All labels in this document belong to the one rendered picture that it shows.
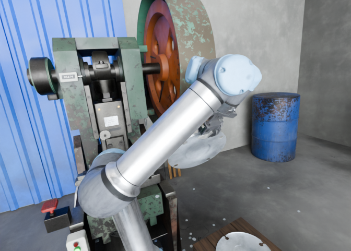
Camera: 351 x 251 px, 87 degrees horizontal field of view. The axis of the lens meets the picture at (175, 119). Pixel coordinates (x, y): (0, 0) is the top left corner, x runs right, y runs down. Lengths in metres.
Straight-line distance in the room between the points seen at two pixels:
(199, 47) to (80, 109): 0.64
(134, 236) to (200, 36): 0.78
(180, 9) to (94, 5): 1.56
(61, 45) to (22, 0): 1.40
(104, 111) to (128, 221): 0.62
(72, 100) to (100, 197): 0.67
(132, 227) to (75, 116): 0.61
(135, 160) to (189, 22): 0.66
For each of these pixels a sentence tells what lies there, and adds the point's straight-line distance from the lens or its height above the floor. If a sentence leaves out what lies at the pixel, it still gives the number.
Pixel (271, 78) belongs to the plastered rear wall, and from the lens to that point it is 3.53.
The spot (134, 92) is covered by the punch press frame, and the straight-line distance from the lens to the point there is 1.03.
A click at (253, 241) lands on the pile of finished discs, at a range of 1.31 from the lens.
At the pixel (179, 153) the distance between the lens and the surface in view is 0.83.
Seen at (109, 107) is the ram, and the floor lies 1.14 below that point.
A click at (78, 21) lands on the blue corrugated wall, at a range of 2.33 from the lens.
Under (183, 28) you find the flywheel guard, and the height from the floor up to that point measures 1.47.
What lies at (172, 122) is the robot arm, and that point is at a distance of 0.36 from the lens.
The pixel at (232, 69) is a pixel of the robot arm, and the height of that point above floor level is 1.30.
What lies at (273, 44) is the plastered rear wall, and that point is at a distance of 3.55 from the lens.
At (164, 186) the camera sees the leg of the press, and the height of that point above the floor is 0.64.
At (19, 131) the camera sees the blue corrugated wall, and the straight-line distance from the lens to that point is 2.42.
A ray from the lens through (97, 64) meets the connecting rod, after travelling 1.04.
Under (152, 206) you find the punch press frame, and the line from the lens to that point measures 1.17.
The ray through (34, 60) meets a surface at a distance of 1.11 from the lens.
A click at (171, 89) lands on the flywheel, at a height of 1.20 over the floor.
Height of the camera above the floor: 1.30
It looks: 14 degrees down
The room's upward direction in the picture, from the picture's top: 5 degrees counter-clockwise
